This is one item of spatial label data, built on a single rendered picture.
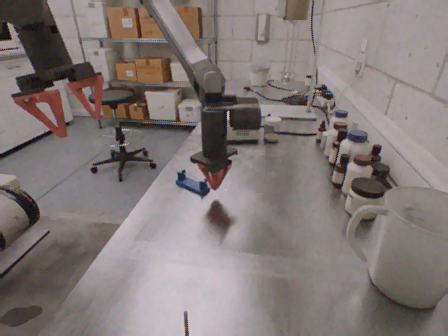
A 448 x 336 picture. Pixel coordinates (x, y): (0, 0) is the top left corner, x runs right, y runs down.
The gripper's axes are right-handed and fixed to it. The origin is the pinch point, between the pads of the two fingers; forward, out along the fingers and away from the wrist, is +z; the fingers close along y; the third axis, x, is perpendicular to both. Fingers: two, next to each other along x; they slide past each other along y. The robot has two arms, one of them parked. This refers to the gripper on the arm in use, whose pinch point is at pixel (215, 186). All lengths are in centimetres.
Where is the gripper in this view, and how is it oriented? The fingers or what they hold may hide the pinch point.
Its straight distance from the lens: 66.1
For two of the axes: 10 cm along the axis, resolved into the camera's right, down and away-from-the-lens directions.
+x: -7.9, -3.1, 5.3
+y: 6.1, -3.9, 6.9
